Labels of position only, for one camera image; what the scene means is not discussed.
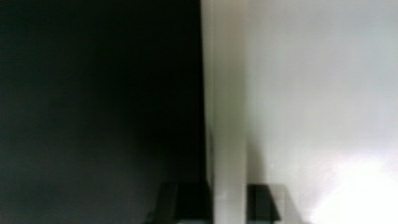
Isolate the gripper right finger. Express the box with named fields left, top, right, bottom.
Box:
left=248, top=184, right=281, bottom=224

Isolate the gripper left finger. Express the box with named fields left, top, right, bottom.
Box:
left=146, top=182, right=214, bottom=224

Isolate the white square tabletop part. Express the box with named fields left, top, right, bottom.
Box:
left=201, top=0, right=398, bottom=224

